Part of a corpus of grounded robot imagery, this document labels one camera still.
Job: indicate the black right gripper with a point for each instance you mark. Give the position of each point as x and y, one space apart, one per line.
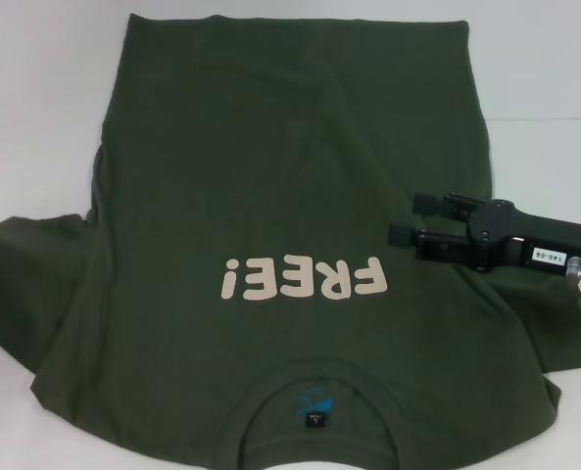
525 240

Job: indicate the dark green FREE t-shirt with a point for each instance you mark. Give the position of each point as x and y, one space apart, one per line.
270 186

